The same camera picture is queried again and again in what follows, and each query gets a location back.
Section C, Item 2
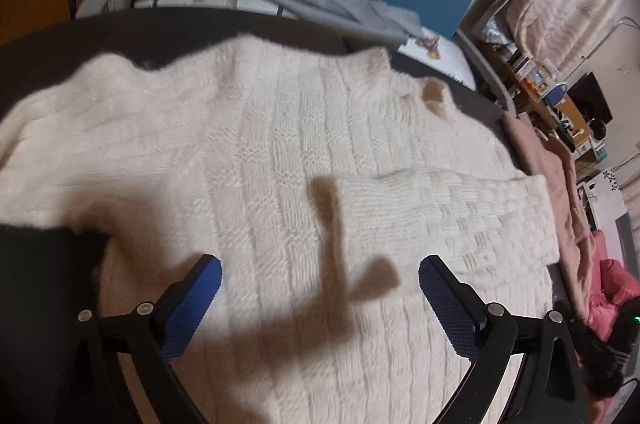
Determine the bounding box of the blue cup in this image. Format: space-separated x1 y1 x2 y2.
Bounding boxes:
544 82 568 107

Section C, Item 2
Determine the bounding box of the pink blanket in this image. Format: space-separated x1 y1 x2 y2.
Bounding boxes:
501 110 603 322

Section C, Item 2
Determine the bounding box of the person's pink garment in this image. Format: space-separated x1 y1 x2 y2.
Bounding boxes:
572 229 640 424

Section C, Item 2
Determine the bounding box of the white knitted sweater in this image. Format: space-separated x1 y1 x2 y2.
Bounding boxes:
0 34 561 424

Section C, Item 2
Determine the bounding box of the cluttered wooden desk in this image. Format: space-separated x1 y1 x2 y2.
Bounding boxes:
487 38 613 167

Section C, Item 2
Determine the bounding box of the black leather bench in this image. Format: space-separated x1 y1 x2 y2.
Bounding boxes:
0 6 506 424

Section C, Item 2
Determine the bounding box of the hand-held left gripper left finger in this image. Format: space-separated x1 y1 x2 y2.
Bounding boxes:
77 254 223 424

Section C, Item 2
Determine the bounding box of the black monitor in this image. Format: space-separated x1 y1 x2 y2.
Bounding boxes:
567 72 615 125

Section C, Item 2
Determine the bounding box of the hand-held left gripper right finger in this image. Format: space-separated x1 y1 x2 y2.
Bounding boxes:
417 254 588 424

